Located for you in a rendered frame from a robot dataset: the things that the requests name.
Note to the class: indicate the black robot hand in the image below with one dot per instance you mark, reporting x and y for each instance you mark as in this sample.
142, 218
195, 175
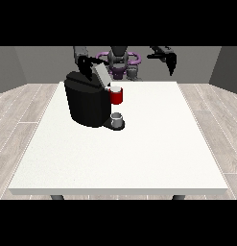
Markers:
169, 57
84, 64

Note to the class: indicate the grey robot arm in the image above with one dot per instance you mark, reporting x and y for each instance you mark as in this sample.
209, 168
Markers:
160, 49
80, 51

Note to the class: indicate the black coffee machine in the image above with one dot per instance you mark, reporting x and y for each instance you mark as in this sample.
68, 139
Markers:
84, 102

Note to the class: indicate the red pod holder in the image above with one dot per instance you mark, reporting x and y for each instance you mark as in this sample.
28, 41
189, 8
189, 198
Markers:
116, 98

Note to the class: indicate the grey robot trunk purple rings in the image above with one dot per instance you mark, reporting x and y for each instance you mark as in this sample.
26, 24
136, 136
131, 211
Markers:
118, 55

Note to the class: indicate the small grey cup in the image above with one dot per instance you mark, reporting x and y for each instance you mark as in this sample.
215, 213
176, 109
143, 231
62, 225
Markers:
116, 121

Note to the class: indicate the dark table leg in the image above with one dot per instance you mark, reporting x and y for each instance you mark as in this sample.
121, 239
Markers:
57, 197
178, 197

